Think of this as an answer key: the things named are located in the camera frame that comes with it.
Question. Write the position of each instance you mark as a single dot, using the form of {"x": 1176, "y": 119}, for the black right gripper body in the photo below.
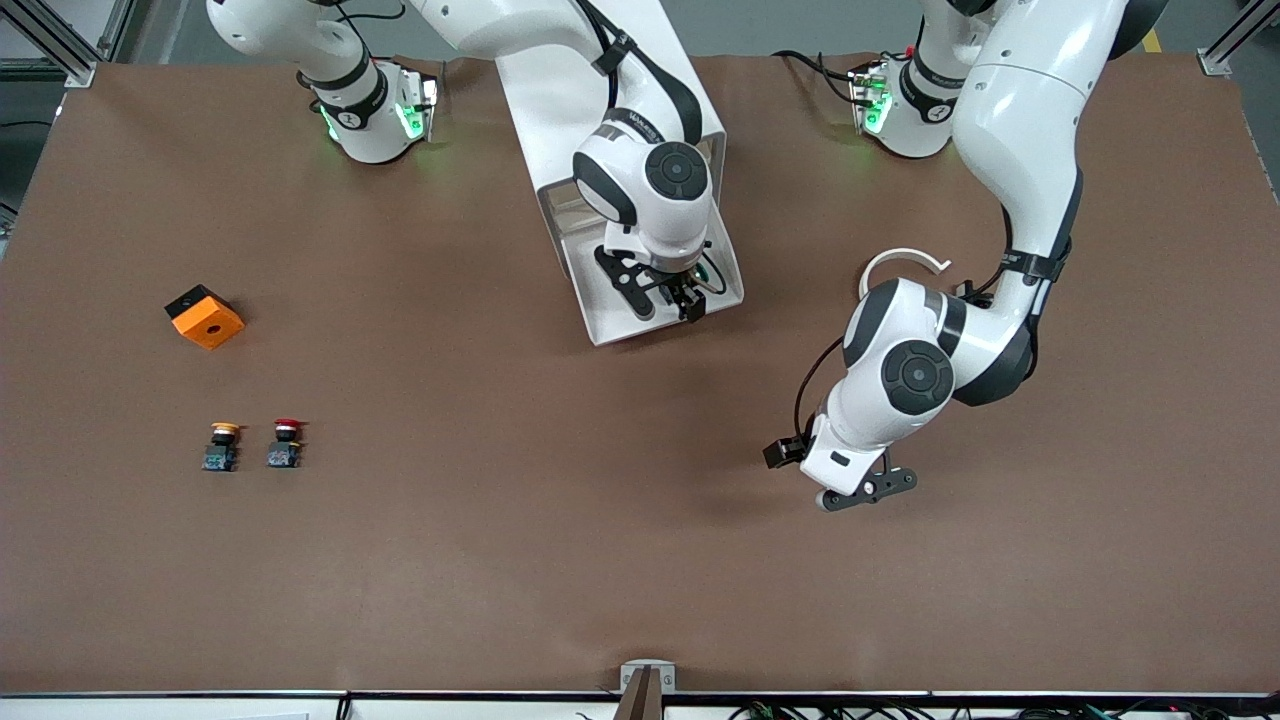
{"x": 684, "y": 294}

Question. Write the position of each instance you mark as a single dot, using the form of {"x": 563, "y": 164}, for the green push button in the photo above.
{"x": 710, "y": 272}

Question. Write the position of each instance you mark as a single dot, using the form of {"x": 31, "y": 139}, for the white plastic drawer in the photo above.
{"x": 565, "y": 217}
{"x": 615, "y": 325}
{"x": 562, "y": 195}

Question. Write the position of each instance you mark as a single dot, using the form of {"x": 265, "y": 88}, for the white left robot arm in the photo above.
{"x": 1020, "y": 120}

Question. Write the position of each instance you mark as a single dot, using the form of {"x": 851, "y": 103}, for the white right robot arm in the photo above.
{"x": 640, "y": 225}

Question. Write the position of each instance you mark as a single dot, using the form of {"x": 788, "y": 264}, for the white drawer cabinet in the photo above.
{"x": 540, "y": 110}

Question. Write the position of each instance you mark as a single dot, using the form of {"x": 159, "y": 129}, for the red push button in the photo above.
{"x": 283, "y": 455}

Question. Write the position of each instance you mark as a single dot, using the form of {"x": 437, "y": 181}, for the orange black button box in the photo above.
{"x": 208, "y": 322}

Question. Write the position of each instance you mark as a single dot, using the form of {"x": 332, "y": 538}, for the yellow push button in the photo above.
{"x": 220, "y": 455}

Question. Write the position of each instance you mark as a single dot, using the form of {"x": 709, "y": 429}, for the white curved pipe clamp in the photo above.
{"x": 903, "y": 253}

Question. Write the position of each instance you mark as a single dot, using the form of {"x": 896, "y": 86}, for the white base interface box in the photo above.
{"x": 418, "y": 100}
{"x": 868, "y": 95}

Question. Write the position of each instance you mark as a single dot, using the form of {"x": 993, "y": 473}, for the small black switch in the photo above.
{"x": 965, "y": 288}

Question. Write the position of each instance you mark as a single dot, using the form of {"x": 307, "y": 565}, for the metal camera post bracket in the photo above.
{"x": 648, "y": 690}

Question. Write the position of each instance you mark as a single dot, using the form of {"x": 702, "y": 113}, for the metal table edge rail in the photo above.
{"x": 450, "y": 710}

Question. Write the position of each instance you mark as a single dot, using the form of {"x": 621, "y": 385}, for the aluminium frame profile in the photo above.
{"x": 1235, "y": 35}
{"x": 70, "y": 60}

